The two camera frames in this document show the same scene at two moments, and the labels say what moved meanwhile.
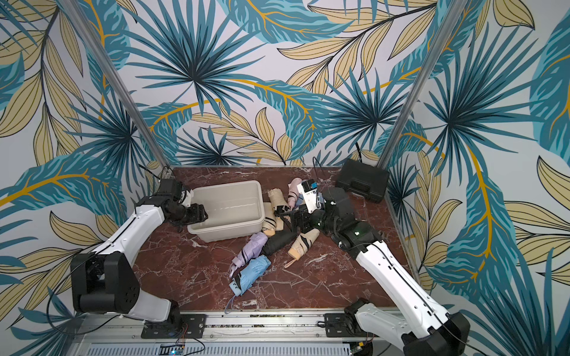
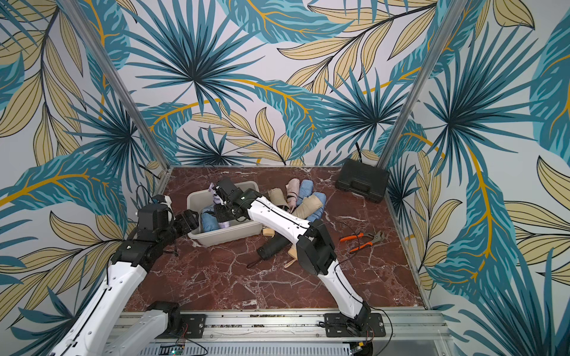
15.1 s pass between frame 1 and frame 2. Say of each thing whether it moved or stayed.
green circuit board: stayed
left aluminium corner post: stayed
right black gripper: moved
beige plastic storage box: stayed
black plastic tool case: stayed
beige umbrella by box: stayed
